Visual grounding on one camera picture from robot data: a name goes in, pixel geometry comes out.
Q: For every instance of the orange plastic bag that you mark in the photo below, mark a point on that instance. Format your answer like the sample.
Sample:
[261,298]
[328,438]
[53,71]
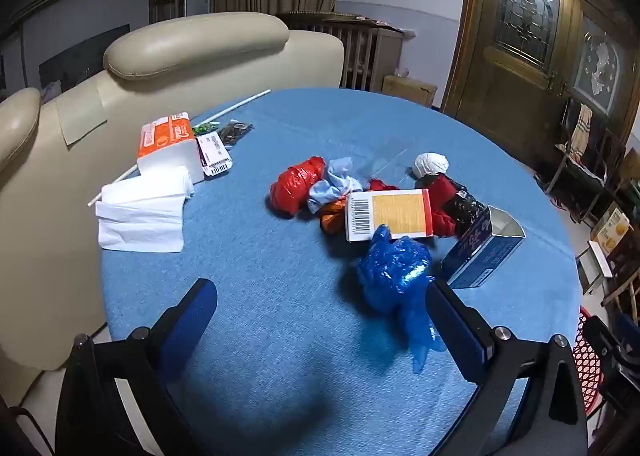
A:
[331,221]

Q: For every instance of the wooden crib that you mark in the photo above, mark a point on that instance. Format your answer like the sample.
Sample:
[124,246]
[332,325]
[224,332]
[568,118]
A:
[360,51]

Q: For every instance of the black plastic bag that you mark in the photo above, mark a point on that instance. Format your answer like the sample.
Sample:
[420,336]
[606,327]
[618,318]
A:
[462,211]

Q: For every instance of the dark snack packet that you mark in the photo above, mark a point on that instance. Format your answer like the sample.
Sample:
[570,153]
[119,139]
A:
[234,132]

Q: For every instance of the striped cloth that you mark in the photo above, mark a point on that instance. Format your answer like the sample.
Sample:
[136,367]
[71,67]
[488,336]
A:
[580,128]

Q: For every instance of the white paper tissues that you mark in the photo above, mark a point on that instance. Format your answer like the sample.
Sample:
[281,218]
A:
[140,216]

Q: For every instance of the clear plastic wrap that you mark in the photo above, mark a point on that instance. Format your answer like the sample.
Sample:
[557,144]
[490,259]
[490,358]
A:
[385,156]

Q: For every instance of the yellow printed box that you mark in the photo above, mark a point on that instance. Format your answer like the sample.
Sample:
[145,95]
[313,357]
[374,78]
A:
[612,231]

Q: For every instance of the white crumpled plastic bag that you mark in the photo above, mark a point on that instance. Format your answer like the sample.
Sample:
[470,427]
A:
[431,163]

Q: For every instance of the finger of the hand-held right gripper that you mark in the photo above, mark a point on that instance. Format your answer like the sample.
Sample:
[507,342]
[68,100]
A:
[600,336]

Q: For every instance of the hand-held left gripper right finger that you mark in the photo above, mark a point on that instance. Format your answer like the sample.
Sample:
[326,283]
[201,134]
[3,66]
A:
[452,331]

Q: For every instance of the brown cardboard box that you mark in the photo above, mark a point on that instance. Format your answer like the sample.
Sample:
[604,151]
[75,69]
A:
[407,88]

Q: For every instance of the large red plastic bag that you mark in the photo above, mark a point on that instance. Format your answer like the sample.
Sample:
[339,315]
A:
[292,183]

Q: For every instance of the green wrapper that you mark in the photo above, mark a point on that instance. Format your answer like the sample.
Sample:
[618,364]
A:
[204,127]

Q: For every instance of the small red plastic bag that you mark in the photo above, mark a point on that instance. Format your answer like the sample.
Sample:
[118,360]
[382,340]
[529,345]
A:
[440,191]

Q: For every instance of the white labelled packet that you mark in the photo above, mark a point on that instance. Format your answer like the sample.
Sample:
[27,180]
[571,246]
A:
[212,156]

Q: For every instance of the dark wall screen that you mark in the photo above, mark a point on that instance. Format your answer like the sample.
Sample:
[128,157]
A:
[85,56]

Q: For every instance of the olive patch sticker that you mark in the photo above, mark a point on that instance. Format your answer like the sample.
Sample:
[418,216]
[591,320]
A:
[80,111]

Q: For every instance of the wooden glass panel door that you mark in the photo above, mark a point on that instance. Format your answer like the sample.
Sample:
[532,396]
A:
[525,86]

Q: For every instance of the orange white tissue pack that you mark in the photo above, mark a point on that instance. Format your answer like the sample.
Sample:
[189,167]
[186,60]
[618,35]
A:
[165,141]

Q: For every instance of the thin white rod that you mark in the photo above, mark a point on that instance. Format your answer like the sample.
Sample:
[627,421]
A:
[240,104]

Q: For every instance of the blue tablecloth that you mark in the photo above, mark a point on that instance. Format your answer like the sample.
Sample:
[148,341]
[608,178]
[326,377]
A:
[280,286]

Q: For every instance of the cream leather sofa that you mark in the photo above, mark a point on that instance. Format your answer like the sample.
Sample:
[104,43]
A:
[200,46]

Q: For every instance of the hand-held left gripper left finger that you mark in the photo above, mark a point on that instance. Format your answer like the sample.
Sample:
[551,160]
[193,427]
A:
[192,316]

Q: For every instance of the metal frame chair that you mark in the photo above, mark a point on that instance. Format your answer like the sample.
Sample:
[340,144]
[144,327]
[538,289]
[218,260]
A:
[575,166]

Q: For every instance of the red plastic basket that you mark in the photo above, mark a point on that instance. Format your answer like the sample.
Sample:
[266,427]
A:
[585,361]

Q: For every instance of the light blue plastic bag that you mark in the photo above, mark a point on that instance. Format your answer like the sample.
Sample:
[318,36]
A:
[332,181]

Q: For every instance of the orange white cardboard box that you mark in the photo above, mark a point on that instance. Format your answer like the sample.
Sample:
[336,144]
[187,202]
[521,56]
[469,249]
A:
[400,213]

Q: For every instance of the white step stool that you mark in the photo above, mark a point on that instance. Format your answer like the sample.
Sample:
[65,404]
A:
[597,256]

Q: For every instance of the blue carton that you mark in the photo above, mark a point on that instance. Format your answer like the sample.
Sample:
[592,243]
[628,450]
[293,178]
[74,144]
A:
[480,256]

